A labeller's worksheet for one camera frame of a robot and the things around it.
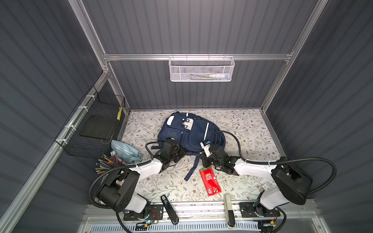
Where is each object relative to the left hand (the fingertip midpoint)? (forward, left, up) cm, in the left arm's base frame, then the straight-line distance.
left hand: (187, 148), depth 89 cm
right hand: (-5, -9, -2) cm, 10 cm away
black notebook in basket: (+5, +47, +18) cm, 51 cm away
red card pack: (-18, -13, -9) cm, 23 cm away
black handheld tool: (-31, +11, -7) cm, 34 cm away
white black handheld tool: (-37, -18, -3) cm, 41 cm away
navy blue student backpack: (+13, -2, +1) cm, 13 cm away
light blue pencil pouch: (+1, +37, -5) cm, 38 cm away
